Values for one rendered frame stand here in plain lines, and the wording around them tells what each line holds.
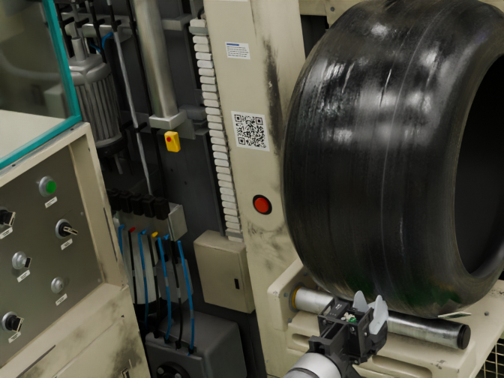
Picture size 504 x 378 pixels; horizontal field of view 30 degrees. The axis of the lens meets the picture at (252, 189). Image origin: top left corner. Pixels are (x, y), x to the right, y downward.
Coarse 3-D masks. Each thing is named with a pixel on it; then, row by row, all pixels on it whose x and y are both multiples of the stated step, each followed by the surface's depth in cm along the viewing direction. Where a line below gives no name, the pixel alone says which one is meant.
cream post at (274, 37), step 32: (256, 0) 162; (288, 0) 169; (224, 32) 169; (256, 32) 165; (288, 32) 171; (224, 64) 173; (256, 64) 169; (288, 64) 172; (224, 96) 176; (256, 96) 172; (288, 96) 174; (256, 160) 179; (256, 192) 183; (256, 224) 187; (256, 256) 192; (288, 256) 187; (256, 288) 196
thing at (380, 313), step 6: (378, 300) 151; (378, 306) 152; (384, 306) 156; (378, 312) 152; (384, 312) 154; (378, 318) 152; (384, 318) 154; (372, 324) 150; (378, 324) 152; (372, 330) 151; (378, 330) 151
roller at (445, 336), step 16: (304, 288) 181; (304, 304) 179; (320, 304) 177; (352, 304) 174; (400, 320) 169; (416, 320) 167; (432, 320) 166; (448, 320) 166; (416, 336) 168; (432, 336) 165; (448, 336) 164; (464, 336) 163
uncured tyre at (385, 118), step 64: (384, 0) 161; (448, 0) 157; (320, 64) 152; (384, 64) 146; (448, 64) 144; (320, 128) 148; (384, 128) 143; (448, 128) 142; (320, 192) 149; (384, 192) 143; (448, 192) 145; (320, 256) 156; (384, 256) 148; (448, 256) 149
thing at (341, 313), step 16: (336, 304) 149; (320, 320) 147; (336, 320) 145; (352, 320) 145; (368, 320) 148; (320, 336) 144; (336, 336) 141; (352, 336) 144; (368, 336) 149; (320, 352) 143; (336, 352) 142; (352, 352) 146
